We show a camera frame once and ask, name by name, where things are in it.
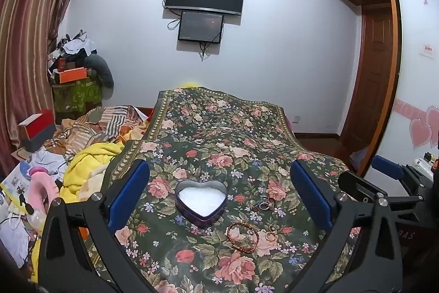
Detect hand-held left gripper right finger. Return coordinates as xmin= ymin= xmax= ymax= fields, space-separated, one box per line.
xmin=286 ymin=159 xmax=407 ymax=293

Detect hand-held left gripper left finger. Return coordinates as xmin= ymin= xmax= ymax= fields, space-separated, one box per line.
xmin=37 ymin=159 xmax=155 ymax=293

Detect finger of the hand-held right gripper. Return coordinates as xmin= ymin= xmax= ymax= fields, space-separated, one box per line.
xmin=371 ymin=156 xmax=415 ymax=182
xmin=338 ymin=171 xmax=388 ymax=202

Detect purple heart-shaped tin box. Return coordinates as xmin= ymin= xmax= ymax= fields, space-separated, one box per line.
xmin=175 ymin=179 xmax=227 ymax=229

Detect red braided bracelet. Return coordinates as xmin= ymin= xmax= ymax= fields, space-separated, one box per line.
xmin=227 ymin=222 xmax=260 ymax=252

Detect white plastic case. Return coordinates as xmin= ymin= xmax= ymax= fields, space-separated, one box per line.
xmin=413 ymin=152 xmax=439 ymax=172

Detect pink heart stickers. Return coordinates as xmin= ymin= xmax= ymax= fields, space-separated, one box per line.
xmin=394 ymin=99 xmax=439 ymax=150

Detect yellow blanket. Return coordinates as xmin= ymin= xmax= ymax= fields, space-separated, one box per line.
xmin=29 ymin=142 xmax=125 ymax=283

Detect striped orange blanket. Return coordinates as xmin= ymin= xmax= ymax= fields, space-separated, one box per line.
xmin=44 ymin=104 xmax=152 ymax=156

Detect pink plush toy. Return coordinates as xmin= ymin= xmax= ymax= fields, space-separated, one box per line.
xmin=27 ymin=167 xmax=61 ymax=212

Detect brown wooden door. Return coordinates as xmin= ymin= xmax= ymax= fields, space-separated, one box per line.
xmin=339 ymin=5 xmax=394 ymax=150

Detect white sliding wardrobe door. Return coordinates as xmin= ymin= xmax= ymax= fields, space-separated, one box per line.
xmin=358 ymin=0 xmax=439 ymax=177

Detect floral green blanket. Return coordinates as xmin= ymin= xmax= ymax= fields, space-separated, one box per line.
xmin=80 ymin=87 xmax=364 ymax=293

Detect red and grey box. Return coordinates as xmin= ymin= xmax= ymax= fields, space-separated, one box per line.
xmin=18 ymin=109 xmax=56 ymax=154

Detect green cloth covered cabinet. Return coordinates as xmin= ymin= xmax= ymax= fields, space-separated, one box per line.
xmin=51 ymin=77 xmax=103 ymax=119

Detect pile of white papers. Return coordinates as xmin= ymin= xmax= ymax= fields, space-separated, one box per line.
xmin=0 ymin=147 xmax=67 ymax=268

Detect orange box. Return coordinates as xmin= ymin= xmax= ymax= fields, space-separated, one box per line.
xmin=57 ymin=67 xmax=88 ymax=84

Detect pile of clothes and papers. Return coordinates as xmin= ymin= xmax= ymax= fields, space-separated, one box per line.
xmin=47 ymin=29 xmax=97 ymax=74

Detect small black monitor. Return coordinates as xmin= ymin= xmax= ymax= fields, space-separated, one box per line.
xmin=177 ymin=11 xmax=225 ymax=44

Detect striped brown curtain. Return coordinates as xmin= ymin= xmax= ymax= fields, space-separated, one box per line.
xmin=0 ymin=0 xmax=94 ymax=173

